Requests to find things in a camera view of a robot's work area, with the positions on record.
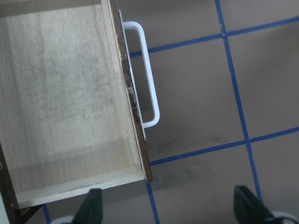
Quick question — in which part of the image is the light wooden drawer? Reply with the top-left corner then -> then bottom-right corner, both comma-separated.
0,0 -> 152,208

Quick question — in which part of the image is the white drawer handle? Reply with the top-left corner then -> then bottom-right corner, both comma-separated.
118,10 -> 160,139

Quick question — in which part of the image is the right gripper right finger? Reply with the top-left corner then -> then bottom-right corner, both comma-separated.
233,185 -> 277,224

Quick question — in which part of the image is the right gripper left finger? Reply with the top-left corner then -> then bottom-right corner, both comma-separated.
71,189 -> 103,224

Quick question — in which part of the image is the brown wooden drawer cabinet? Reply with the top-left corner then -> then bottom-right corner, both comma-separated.
0,147 -> 42,224

